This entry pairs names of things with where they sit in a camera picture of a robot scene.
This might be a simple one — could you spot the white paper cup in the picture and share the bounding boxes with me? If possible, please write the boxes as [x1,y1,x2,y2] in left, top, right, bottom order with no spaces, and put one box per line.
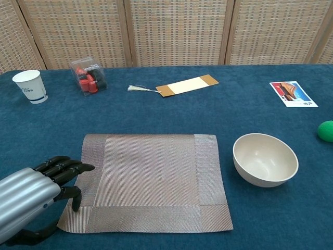
[12,69,49,105]

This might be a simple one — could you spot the woven wooden folding screen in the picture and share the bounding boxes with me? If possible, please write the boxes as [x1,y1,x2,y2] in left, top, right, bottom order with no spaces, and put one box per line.
[0,0,333,75]

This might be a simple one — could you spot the clear box of red caps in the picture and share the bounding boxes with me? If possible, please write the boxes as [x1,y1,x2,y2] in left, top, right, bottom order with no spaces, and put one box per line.
[70,56,109,97]

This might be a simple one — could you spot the green ball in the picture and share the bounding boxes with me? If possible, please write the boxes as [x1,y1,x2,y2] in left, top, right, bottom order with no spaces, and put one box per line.
[317,120,333,143]

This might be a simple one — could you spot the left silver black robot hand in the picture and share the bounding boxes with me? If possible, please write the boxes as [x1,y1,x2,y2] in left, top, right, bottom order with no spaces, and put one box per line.
[0,155,96,247]

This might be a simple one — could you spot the brown cream bookmark with tassel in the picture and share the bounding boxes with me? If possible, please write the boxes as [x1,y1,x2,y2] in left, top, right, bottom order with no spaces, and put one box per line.
[127,74,220,98]

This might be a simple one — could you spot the brown woven placemat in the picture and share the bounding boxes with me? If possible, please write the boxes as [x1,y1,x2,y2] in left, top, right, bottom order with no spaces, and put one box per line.
[56,133,234,234]

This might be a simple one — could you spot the blue tablecloth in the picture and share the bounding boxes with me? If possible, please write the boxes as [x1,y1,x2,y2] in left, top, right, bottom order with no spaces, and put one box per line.
[0,64,333,250]

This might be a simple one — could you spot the colourful photo postcard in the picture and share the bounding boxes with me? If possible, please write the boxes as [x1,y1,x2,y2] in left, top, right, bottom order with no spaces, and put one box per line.
[269,81,319,108]

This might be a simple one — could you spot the beige bowl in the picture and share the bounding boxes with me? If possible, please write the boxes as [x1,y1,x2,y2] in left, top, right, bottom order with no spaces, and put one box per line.
[232,133,299,188]

